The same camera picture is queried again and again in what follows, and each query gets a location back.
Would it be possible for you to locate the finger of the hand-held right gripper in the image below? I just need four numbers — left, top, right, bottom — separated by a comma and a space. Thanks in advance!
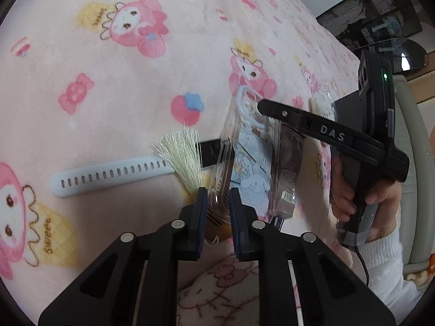
257, 99, 309, 130

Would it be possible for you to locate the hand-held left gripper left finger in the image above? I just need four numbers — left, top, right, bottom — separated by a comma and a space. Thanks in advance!
38, 187, 209, 326

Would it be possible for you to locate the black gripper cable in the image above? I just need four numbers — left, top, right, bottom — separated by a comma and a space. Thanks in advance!
353, 244, 371, 287

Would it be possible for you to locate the dark cluttered shelf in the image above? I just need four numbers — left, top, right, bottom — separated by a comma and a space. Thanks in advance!
316, 0, 424, 46

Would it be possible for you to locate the black oval glass tabletop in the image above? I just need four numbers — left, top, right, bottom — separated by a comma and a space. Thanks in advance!
353, 38, 428, 73

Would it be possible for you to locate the white strap smartwatch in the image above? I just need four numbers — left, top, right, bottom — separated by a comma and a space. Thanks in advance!
50, 139, 221, 199

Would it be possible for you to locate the person's right forearm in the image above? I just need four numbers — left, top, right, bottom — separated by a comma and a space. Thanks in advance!
353, 224, 425, 323

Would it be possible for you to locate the clear cartoon phone case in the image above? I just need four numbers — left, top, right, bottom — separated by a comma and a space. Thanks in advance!
209, 85, 282, 222

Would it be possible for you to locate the beige padded bed frame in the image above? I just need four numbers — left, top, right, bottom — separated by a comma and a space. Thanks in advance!
391, 75, 435, 269

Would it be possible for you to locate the brown cosmetic tube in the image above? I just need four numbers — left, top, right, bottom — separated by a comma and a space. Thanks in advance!
267, 126, 305, 232

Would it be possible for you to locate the pink cartoon printed blanket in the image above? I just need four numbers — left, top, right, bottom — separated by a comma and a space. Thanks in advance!
0, 0, 366, 326

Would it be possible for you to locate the pale green tassel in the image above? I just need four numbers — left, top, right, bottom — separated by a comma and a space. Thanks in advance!
151, 127, 233, 245

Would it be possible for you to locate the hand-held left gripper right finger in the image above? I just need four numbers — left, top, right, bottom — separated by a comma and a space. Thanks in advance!
228, 187, 396, 326

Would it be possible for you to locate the person's right hand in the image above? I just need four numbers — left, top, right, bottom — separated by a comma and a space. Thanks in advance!
330, 156, 403, 243

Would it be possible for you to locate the dark grey cardboard box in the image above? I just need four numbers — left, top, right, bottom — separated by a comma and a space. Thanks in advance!
335, 94, 367, 144

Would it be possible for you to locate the white plush keychain toy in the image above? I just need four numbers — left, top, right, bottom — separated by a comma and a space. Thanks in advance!
307, 93, 335, 120

